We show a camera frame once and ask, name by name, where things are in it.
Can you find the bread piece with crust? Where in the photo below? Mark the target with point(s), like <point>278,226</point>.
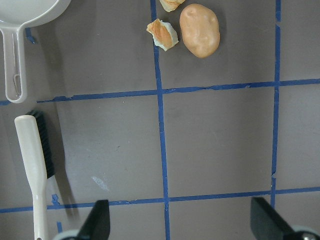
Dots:
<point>163,34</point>

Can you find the orange potato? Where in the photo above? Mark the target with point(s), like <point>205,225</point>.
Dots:
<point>200,30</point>

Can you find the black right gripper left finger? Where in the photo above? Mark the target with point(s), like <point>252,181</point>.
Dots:
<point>97,226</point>

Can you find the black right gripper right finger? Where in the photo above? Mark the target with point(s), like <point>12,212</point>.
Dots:
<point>267,224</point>

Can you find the beige plastic dustpan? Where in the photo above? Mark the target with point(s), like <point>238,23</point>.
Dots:
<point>15,17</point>

